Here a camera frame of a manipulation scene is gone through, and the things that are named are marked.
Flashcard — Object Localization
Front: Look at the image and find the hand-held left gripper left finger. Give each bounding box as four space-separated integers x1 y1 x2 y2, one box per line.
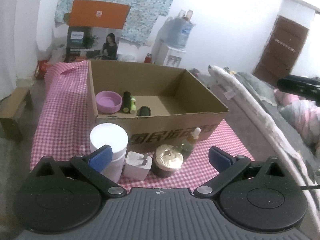
31 145 125 197

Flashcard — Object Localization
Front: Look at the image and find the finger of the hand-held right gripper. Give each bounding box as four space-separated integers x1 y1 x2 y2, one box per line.
277 74 307 94

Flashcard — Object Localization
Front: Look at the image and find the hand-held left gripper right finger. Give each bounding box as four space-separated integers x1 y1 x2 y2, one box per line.
194 146 288 198

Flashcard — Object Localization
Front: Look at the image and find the white plastic bottle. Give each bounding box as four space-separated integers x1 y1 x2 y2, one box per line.
90 123 129 183

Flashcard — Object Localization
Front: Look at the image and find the white charger plug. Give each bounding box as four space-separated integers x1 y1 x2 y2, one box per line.
123 151 152 180

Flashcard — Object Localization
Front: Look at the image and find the green dropper bottle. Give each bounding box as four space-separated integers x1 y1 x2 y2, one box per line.
180 127 202 159

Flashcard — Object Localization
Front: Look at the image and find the dark jar with gold lid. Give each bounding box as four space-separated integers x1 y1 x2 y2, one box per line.
152 144 184 178

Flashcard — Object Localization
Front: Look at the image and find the brown cardboard box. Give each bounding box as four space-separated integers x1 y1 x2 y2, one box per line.
87 60 229 153

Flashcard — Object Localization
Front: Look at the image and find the purple plastic lid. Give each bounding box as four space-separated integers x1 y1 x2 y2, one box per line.
96 91 123 114

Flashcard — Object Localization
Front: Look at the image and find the black cylinder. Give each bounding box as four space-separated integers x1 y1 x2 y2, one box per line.
122 91 132 113

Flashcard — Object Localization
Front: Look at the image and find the pink and grey blanket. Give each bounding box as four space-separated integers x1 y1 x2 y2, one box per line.
274 87 320 155

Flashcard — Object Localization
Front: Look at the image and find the grey green blanket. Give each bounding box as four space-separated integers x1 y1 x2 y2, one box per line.
235 71 278 105

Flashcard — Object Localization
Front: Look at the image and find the brown wooden door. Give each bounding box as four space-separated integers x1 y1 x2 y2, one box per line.
252 15 310 83

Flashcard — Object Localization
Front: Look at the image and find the white fluffy blanket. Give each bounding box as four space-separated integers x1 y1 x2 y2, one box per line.
207 65 313 205

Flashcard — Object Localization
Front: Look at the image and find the pink checkered tablecloth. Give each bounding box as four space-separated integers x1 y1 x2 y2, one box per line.
30 60 255 193

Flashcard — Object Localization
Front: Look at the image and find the brown wooden bench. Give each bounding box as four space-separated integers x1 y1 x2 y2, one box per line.
0 86 33 142

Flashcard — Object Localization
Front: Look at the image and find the orange snack bag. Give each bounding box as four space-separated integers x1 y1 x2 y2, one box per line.
35 60 52 79

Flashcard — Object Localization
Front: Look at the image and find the white plastic bag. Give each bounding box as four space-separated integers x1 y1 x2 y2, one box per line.
49 46 67 65

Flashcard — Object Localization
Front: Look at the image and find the white water dispenser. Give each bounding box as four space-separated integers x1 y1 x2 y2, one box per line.
152 39 187 68

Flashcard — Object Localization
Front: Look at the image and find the blue water jug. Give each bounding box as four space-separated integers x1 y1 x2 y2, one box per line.
164 16 197 49

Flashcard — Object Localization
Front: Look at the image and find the orange and white product box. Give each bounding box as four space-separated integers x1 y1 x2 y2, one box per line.
64 0 131 62

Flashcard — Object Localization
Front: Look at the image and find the patterned wall cloth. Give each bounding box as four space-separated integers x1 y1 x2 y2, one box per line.
54 0 180 46

